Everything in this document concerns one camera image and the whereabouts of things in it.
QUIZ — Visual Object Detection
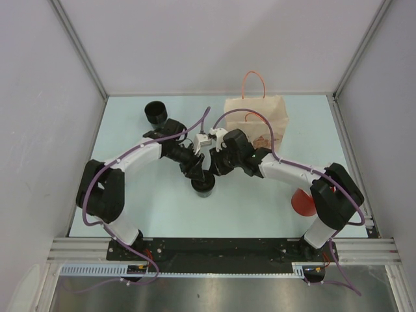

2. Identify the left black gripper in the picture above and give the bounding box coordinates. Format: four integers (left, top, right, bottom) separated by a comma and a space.
166, 143, 205, 182

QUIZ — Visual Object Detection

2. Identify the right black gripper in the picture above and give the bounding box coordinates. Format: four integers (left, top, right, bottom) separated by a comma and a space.
209, 145, 241, 178

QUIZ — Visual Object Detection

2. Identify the black coffee cup lid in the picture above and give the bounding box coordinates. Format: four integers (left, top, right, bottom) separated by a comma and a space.
191, 170, 215, 192

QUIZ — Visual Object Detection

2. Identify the dark translucent coffee cup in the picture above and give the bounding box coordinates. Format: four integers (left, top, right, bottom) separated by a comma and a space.
195, 188, 213, 198

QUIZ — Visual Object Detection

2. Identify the tall black tumbler cup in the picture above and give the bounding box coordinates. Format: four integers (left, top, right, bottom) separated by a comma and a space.
144, 101, 168, 129

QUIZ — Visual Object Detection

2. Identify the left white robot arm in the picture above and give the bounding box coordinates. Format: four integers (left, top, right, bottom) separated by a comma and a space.
75, 118, 206, 260

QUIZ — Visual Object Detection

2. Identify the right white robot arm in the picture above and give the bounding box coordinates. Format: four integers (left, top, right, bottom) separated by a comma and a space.
209, 128, 364, 261

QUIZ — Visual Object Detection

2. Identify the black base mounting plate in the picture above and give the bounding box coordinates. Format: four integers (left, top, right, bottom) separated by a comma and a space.
107, 237, 339, 274

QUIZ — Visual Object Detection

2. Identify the red straw holder cup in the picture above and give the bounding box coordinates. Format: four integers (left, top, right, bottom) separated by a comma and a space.
291, 188, 317, 217

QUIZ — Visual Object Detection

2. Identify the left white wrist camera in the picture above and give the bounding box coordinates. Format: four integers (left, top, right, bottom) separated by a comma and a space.
192, 133, 212, 155

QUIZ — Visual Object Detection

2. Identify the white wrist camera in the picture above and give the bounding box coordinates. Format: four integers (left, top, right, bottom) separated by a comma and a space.
209, 127, 228, 152
192, 133, 212, 155

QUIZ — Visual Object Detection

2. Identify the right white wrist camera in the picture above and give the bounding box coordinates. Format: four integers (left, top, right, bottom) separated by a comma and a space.
209, 127, 228, 152

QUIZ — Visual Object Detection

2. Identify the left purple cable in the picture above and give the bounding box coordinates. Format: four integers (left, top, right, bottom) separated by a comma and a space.
64, 107, 211, 293

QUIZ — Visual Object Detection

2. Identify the purple cable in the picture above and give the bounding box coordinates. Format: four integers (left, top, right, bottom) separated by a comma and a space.
64, 107, 211, 293
213, 108, 367, 296

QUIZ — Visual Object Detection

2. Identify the white slotted cable duct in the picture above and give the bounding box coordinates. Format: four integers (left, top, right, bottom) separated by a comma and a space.
60, 261, 308, 280

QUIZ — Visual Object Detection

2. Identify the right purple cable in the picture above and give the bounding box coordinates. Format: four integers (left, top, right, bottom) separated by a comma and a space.
213, 108, 367, 296

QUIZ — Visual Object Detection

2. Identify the aluminium frame rail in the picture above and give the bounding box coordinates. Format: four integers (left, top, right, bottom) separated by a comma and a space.
47, 237, 110, 263

